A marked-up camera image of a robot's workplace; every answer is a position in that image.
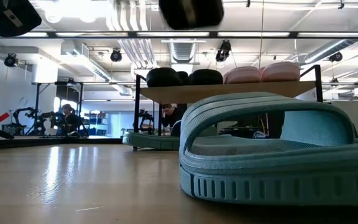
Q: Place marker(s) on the white ceiling pipes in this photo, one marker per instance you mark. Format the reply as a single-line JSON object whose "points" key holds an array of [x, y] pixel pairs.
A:
{"points": [[132, 18]]}

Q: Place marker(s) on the blue storage rack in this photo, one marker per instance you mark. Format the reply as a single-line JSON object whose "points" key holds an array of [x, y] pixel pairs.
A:
{"points": [[95, 123]]}

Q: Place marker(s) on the silver ventilation duct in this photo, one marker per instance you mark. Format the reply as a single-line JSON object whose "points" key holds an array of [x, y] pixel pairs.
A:
{"points": [[182, 51]]}

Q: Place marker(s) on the wooden shelf with black frame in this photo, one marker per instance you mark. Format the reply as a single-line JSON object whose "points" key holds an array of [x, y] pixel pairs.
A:
{"points": [[228, 90]]}

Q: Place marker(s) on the black background robot arm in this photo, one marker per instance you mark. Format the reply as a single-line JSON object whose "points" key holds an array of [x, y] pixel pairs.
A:
{"points": [[36, 123], [145, 118]]}

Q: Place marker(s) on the person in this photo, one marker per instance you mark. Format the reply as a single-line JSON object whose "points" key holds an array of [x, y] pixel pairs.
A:
{"points": [[71, 119], [172, 116]]}

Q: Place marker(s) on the black background station frame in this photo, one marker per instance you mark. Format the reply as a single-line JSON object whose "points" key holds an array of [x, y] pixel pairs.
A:
{"points": [[37, 109]]}

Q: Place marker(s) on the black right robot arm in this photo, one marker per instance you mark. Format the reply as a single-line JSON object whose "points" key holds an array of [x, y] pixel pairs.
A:
{"points": [[204, 15]]}

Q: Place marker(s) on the black ceiling-hung camera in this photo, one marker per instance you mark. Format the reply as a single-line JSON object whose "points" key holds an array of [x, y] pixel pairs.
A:
{"points": [[222, 53], [336, 57], [11, 60], [116, 55]]}

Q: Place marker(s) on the pink rubber slide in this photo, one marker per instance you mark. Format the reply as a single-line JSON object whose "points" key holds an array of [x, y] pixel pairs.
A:
{"points": [[280, 72], [242, 76]]}

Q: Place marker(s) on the green rubber slide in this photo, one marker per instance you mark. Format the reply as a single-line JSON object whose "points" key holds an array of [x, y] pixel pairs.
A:
{"points": [[259, 174], [148, 141]]}

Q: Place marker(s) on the black rubber slide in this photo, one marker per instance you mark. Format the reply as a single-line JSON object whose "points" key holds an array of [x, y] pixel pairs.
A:
{"points": [[163, 77], [205, 77]]}

